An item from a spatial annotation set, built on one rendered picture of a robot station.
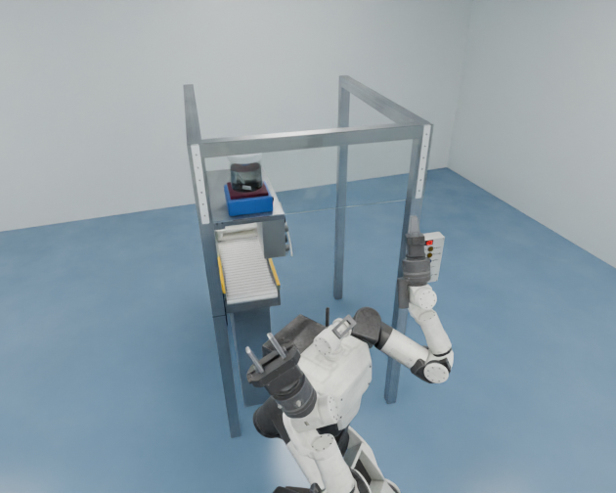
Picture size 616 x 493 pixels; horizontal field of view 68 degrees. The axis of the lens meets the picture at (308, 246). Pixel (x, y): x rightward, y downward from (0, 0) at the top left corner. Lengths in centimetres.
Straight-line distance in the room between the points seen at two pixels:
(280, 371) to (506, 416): 231
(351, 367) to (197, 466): 157
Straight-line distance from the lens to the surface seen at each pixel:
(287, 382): 103
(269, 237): 210
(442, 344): 157
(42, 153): 538
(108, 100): 516
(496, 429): 307
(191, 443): 291
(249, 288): 233
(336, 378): 139
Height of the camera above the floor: 230
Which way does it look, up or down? 31 degrees down
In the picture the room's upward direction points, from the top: 1 degrees counter-clockwise
